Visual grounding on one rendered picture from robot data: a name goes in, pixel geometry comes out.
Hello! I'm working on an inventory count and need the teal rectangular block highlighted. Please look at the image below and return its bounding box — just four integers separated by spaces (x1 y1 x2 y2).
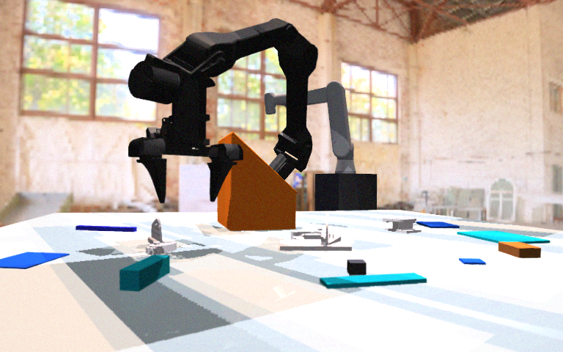
119 254 169 291

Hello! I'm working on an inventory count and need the dark blue flat bar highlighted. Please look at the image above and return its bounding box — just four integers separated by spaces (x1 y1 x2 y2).
76 225 137 232

